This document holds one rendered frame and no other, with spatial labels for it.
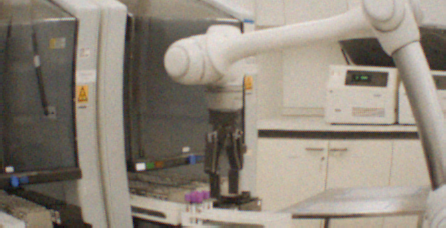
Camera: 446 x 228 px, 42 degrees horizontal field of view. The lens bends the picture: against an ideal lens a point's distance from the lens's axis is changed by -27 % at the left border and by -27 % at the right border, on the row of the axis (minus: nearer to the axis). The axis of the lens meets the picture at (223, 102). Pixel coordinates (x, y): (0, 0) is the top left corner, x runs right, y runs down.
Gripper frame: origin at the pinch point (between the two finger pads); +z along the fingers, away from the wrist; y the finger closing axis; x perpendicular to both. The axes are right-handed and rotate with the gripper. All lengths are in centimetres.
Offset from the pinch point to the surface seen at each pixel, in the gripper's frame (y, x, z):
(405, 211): 24, -53, 13
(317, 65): 292, 110, -33
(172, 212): -4.9, 13.9, 8.7
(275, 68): 282, 139, -30
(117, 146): -11.8, 27.1, -9.7
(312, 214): 24.3, -15.8, 12.5
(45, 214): -52, 26, 7
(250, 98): 59, 27, -20
